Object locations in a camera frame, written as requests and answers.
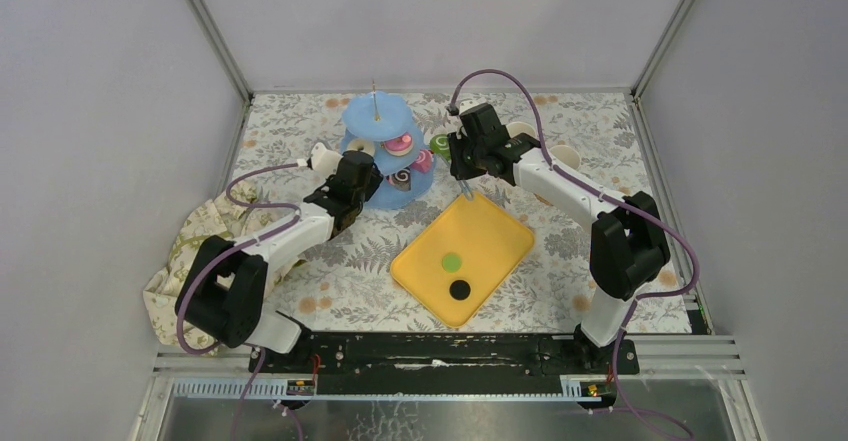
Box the pink ceramic mug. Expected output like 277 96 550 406
506 121 538 139

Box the green swirl roll cake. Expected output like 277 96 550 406
429 134 451 164

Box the white glazed donut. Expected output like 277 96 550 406
345 137 376 156

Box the chocolate swirl roll cake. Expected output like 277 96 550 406
387 168 412 192

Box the pink swirl roll cake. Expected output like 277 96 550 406
409 149 434 173

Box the pink sprinkled donut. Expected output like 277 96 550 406
382 132 414 157

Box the blue three-tier cake stand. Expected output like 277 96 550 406
341 88 435 210

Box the green ceramic mug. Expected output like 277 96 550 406
549 144 582 172

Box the yellow serving tray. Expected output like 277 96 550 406
390 191 535 328

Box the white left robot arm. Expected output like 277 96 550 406
175 145 383 372

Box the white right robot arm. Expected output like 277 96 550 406
447 102 670 373

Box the floral tablecloth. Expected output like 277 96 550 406
234 93 650 333

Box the green macaron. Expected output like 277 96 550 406
441 252 462 273

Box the beige printed cloth bag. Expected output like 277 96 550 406
142 181 281 346

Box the black sandwich cookie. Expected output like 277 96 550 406
449 279 471 301

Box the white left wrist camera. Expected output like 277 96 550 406
307 142 343 177

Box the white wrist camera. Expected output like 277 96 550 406
458 99 484 114
307 142 343 177

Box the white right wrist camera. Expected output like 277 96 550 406
458 99 484 114

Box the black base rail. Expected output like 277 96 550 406
249 331 640 396

